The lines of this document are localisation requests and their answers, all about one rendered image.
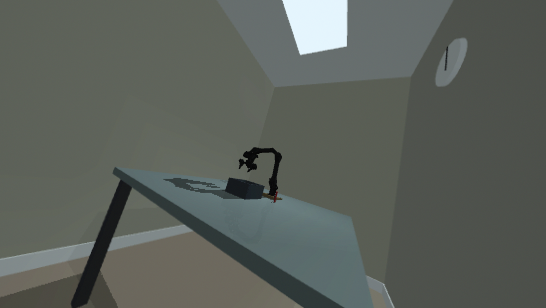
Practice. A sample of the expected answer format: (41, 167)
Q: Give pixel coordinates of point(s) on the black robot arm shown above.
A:
(273, 180)

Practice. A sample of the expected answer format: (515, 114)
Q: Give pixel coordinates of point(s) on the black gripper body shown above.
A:
(249, 162)

